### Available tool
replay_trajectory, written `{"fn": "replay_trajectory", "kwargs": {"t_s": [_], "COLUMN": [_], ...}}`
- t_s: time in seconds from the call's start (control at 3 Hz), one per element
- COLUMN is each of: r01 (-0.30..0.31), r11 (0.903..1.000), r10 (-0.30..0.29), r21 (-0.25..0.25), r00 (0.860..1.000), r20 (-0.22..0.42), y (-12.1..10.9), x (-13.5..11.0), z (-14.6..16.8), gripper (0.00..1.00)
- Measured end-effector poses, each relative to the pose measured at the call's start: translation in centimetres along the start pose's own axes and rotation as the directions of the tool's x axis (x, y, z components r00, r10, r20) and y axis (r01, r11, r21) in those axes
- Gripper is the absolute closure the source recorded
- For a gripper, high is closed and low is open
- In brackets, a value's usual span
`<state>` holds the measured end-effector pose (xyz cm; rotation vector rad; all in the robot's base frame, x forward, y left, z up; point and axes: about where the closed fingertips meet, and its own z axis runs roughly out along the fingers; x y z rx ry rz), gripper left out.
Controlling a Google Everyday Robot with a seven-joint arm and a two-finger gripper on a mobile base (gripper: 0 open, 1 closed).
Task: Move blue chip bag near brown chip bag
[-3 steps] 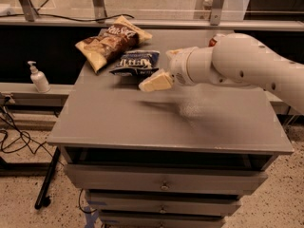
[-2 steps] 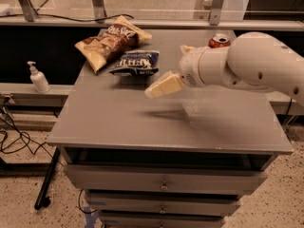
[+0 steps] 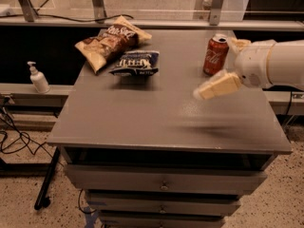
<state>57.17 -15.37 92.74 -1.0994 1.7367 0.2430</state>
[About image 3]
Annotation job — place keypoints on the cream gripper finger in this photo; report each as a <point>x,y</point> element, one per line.
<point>222,83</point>
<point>237,45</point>

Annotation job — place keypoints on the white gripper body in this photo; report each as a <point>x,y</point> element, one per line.
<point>253,65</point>

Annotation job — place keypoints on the blue Kettle chip bag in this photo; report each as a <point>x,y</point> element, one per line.
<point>137,63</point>

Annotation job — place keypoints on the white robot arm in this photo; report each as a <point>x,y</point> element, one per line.
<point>285,65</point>

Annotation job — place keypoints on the brown Sea Salt chip bag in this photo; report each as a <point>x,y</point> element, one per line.
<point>117,39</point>

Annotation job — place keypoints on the red Coca-Cola can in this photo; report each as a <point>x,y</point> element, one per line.
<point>215,54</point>

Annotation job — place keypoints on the grey drawer cabinet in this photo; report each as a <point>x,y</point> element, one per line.
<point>148,154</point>

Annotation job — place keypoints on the white pump dispenser bottle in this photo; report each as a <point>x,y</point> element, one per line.
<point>38,78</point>

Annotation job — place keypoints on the black stand leg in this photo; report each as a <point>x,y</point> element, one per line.
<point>42,199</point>

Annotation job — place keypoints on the metal railing frame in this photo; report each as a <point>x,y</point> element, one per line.
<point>272,15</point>

